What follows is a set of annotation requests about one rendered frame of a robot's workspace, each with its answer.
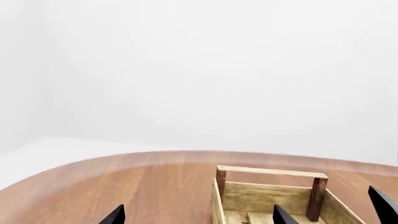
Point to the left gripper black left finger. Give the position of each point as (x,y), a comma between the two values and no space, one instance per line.
(115,217)

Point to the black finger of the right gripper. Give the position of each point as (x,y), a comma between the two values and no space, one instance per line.
(385,206)

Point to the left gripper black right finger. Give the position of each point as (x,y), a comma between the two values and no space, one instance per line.
(281,217)

